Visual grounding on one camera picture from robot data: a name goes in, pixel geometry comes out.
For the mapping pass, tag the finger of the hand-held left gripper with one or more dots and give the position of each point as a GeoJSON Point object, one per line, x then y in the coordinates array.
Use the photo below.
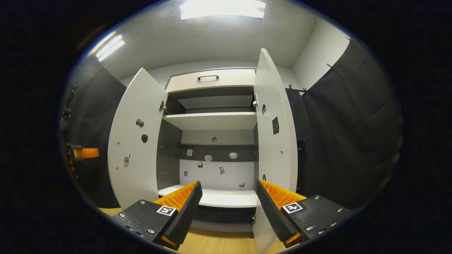
{"type": "Point", "coordinates": [88, 153]}

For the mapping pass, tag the white cabinet drawer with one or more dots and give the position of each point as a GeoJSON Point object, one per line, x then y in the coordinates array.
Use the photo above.
{"type": "Point", "coordinates": [229, 79]}

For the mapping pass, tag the long ceiling light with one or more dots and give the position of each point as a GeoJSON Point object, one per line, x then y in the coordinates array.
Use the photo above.
{"type": "Point", "coordinates": [110, 47]}
{"type": "Point", "coordinates": [222, 8]}

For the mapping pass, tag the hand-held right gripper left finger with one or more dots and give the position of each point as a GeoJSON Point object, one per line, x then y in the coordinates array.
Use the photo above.
{"type": "Point", "coordinates": [183, 218]}

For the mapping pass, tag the white shoe cabinet door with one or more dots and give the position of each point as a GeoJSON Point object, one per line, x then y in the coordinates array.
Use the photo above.
{"type": "Point", "coordinates": [279, 158]}

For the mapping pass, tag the white cabinet door camera sticker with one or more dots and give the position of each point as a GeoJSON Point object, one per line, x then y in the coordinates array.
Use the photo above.
{"type": "Point", "coordinates": [141, 176]}

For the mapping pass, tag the black backdrop cloth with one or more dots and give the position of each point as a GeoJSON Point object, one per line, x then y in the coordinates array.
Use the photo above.
{"type": "Point", "coordinates": [353, 123]}
{"type": "Point", "coordinates": [102, 106]}

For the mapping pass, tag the white cabinet shelf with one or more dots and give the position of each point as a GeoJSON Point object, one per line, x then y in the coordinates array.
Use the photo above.
{"type": "Point", "coordinates": [226, 199]}
{"type": "Point", "coordinates": [212, 121]}

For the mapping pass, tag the white double-door shoe cabinet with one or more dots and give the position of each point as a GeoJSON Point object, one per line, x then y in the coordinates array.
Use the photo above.
{"type": "Point", "coordinates": [168, 155]}

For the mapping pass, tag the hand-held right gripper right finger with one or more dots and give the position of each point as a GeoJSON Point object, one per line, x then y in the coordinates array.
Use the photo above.
{"type": "Point", "coordinates": [273, 215]}

